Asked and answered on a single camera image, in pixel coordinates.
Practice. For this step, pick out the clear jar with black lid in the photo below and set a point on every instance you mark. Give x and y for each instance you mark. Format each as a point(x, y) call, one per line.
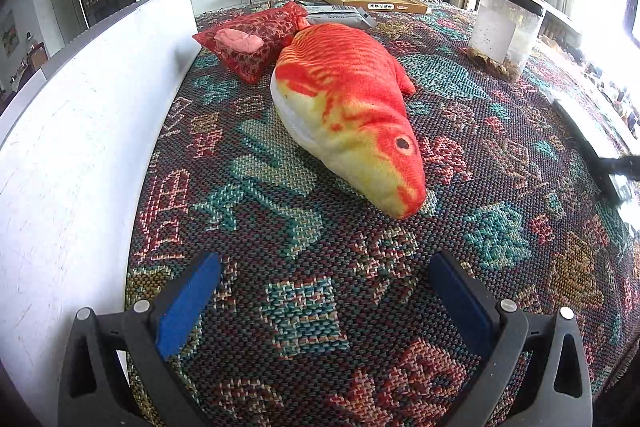
point(504, 34)

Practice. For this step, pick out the wooden railing bench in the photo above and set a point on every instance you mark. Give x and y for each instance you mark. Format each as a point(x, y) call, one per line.
point(555, 25)

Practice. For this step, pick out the red mesh gift pouch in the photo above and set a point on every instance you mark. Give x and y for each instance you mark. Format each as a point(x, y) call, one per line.
point(249, 44)

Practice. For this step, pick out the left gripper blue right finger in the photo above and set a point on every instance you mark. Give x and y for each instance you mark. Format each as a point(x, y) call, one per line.
point(556, 388)

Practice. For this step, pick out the white cardboard storage box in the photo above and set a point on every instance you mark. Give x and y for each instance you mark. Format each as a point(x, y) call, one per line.
point(75, 146)

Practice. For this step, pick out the orange plush fish toy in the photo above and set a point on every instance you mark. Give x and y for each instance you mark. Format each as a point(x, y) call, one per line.
point(341, 96)

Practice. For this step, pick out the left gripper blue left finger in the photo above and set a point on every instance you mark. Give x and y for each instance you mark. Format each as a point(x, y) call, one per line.
point(93, 388)

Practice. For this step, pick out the flat yellow cardboard box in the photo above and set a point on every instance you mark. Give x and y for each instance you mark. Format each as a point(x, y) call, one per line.
point(403, 6)

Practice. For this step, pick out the patterned woven tablecloth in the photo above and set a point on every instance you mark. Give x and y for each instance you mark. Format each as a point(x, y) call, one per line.
point(324, 315)

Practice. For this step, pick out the white barcode mailer pouch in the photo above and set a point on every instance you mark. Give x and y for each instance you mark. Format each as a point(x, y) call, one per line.
point(340, 14)

